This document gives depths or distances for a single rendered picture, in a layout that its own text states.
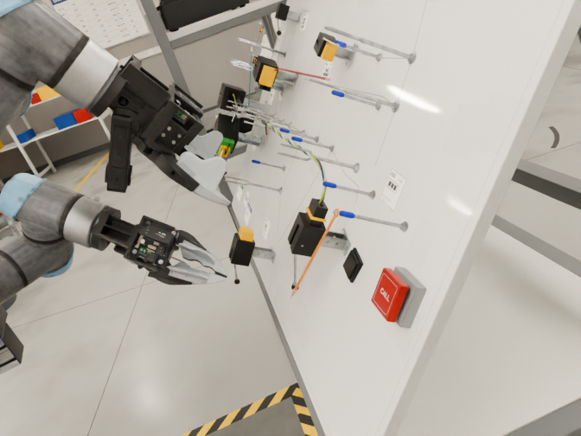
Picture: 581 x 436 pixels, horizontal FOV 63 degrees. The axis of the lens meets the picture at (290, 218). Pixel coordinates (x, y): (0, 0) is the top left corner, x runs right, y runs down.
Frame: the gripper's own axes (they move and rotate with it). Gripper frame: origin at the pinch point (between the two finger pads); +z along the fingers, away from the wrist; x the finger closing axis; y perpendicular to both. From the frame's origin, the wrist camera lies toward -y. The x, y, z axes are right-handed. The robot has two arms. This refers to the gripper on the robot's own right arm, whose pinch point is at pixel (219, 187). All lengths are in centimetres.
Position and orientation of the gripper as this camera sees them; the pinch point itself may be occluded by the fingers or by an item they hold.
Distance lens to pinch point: 69.5
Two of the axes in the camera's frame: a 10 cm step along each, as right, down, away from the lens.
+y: 7.0, -6.5, -3.1
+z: 6.9, 5.1, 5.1
